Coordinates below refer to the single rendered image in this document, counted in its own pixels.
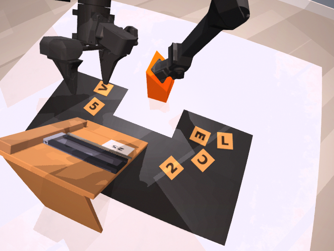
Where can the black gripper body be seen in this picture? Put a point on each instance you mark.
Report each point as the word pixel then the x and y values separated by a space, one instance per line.
pixel 72 48

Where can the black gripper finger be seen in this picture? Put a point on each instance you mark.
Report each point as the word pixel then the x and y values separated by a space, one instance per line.
pixel 69 72
pixel 108 62

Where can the white paper label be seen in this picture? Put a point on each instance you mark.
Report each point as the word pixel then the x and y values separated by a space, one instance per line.
pixel 124 149

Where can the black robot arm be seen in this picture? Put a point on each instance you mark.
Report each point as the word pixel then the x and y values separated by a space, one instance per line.
pixel 222 15

